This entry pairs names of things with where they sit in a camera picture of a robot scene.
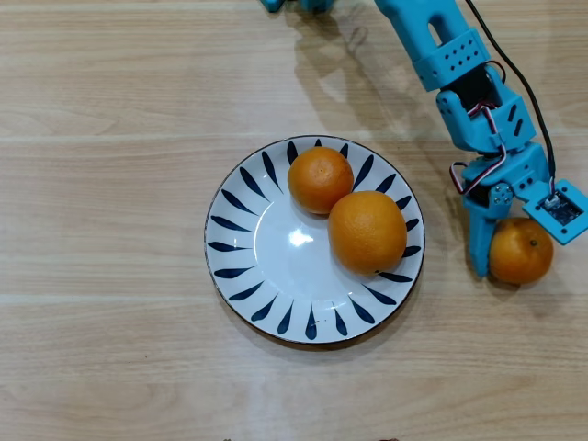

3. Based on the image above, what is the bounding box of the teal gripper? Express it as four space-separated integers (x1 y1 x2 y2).
460 142 553 279

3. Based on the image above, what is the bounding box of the small orange with green stem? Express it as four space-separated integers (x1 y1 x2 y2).
488 216 556 286

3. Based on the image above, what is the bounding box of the large orange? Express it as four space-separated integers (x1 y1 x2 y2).
327 189 409 277

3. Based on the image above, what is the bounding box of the medium orange with dark scars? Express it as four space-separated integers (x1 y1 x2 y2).
287 145 356 216

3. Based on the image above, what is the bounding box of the teal robot base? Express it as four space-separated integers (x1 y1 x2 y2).
258 0 342 14

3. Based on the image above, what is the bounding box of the white plate with blue petals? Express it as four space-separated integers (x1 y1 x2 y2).
203 134 427 347

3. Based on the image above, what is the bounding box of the teal-cased wrist camera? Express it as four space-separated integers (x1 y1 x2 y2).
522 177 588 247

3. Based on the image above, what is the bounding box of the red white servo cable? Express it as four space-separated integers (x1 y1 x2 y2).
448 101 508 197

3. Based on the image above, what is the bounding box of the black camera cable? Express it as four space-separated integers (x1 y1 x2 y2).
464 0 559 201

